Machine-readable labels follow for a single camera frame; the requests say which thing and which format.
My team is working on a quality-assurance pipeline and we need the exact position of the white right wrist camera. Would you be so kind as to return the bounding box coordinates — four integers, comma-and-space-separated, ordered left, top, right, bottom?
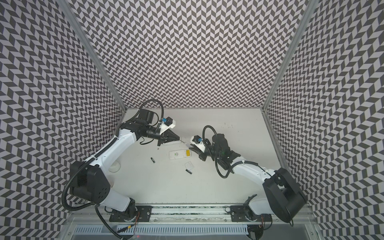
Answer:
190, 135, 206, 153

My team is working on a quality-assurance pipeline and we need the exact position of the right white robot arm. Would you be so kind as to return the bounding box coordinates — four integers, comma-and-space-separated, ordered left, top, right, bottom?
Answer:
190, 125, 308, 226

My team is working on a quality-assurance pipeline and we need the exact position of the white battery cover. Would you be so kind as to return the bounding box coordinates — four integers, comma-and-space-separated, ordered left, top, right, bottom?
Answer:
185, 162, 194, 171

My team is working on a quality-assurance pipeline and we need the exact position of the white remote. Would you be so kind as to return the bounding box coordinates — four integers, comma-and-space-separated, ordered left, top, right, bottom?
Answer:
169, 150, 192, 160

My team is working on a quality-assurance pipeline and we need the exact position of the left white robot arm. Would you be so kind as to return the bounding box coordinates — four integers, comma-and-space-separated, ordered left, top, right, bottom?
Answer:
61, 100, 180, 222

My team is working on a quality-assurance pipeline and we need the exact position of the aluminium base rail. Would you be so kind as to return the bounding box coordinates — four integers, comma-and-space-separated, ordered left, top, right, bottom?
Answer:
68, 204, 317, 226

